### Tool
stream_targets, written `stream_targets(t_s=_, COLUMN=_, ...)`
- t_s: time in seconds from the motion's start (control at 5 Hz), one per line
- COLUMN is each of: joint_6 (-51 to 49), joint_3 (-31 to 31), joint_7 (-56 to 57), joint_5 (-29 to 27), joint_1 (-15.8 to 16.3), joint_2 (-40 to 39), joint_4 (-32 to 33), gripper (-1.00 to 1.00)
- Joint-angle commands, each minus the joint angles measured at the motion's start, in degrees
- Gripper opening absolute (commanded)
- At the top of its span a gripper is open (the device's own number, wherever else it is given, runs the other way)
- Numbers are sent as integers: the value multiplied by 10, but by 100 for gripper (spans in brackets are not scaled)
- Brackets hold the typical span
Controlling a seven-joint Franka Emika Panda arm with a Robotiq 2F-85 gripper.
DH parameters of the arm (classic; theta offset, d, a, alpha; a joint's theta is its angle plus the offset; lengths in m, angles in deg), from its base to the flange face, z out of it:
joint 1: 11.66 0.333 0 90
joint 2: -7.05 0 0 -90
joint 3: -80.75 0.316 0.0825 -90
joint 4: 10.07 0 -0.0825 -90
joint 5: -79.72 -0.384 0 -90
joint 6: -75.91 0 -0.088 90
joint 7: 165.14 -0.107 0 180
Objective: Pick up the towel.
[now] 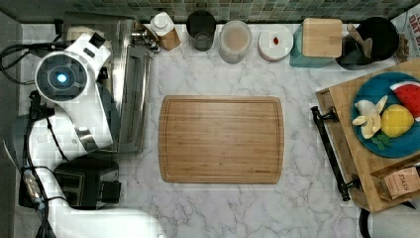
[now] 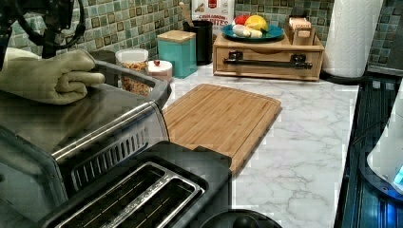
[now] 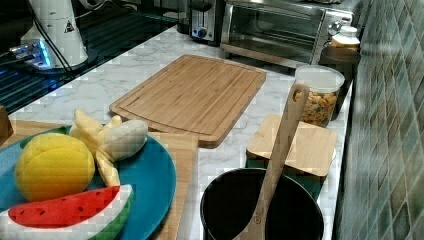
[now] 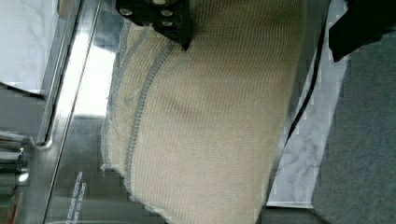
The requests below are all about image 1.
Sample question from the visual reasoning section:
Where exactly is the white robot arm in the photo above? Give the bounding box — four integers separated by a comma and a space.
21, 33, 167, 238

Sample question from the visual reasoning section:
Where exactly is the large bamboo cutting board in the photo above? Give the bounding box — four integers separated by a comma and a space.
158, 95, 284, 184

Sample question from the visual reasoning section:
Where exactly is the clear jar of snacks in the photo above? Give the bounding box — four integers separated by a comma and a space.
219, 21, 252, 63

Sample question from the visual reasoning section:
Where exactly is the dark empty glass jar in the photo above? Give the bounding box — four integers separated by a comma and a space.
186, 11, 216, 52

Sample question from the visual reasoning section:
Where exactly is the white round container lid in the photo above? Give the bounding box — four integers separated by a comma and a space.
258, 24, 293, 61

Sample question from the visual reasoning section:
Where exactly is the stainless steel toaster oven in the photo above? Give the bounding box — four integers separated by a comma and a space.
63, 13, 159, 154

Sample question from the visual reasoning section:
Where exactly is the white lidded spice jar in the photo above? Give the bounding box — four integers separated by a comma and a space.
151, 12, 180, 51

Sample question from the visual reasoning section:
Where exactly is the teal box with bamboo lid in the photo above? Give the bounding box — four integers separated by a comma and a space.
289, 18, 343, 68

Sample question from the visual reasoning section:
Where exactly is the black slot toaster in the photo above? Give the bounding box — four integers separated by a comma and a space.
18, 160, 122, 210

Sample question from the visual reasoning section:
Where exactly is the wooden serving tray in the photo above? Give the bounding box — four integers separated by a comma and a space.
312, 59, 419, 212

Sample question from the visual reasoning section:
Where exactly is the plush peeled banana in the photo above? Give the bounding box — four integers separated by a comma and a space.
352, 95, 387, 139

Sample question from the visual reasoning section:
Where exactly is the blue round plate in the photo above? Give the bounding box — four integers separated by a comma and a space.
351, 72, 419, 158

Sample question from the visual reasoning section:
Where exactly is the wooden spatula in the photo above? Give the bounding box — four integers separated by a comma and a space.
347, 24, 372, 59

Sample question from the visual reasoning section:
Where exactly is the black utensil pot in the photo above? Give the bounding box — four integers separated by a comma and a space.
336, 17, 399, 70

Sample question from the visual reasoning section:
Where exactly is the stash tea bag box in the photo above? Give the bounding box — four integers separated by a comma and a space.
379, 167, 420, 200

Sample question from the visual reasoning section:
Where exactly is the plush watermelon slice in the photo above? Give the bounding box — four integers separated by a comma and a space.
390, 81, 420, 122

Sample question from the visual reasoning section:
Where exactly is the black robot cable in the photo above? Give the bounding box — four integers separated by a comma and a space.
0, 43, 67, 238

